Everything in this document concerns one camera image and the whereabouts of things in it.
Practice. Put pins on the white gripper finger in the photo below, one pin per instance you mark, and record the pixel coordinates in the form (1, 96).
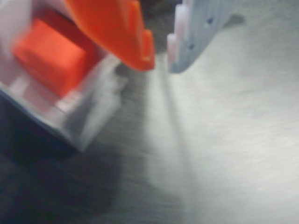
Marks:
(198, 30)

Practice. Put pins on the white cardboard box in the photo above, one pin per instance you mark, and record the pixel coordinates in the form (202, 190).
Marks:
(93, 112)

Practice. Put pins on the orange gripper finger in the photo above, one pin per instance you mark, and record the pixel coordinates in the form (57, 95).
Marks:
(112, 25)

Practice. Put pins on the red cube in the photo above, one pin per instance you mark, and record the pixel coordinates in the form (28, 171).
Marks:
(49, 56)

